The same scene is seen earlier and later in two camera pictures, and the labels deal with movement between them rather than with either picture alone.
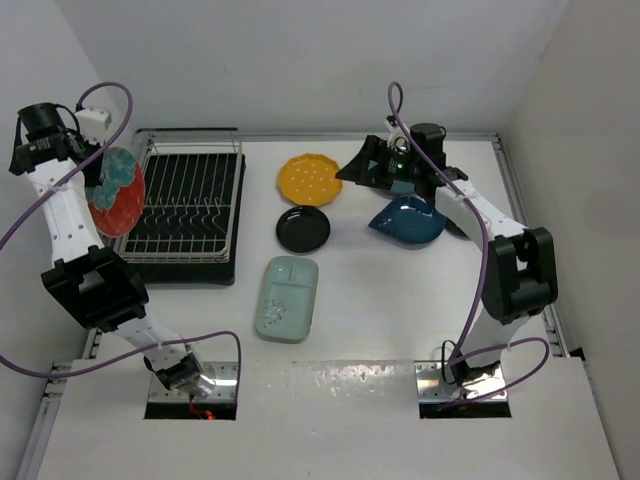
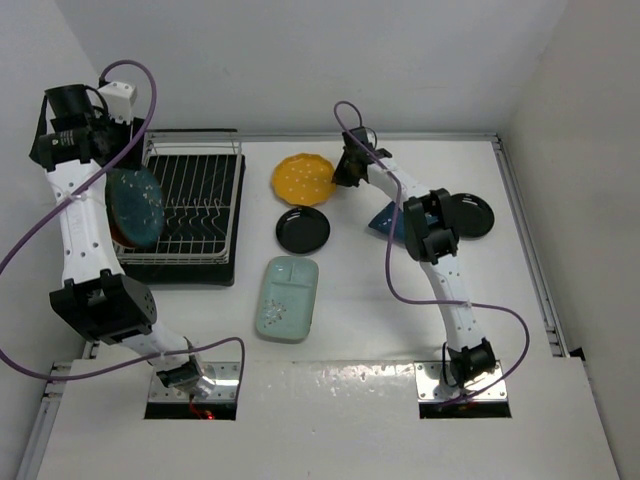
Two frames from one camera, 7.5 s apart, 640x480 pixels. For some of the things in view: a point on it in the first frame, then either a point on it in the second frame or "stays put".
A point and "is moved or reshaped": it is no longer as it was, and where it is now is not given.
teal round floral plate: x=402 y=187 is moved or reshaped
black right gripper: x=376 y=149 -> x=341 y=177
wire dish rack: x=188 y=233 stays put
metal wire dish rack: x=190 y=180 stays put
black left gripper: x=91 y=178 -> x=131 y=157
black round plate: x=303 y=229 stays put
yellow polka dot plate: x=310 y=179 stays put
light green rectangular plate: x=288 y=297 stays put
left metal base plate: x=224 y=375 stays put
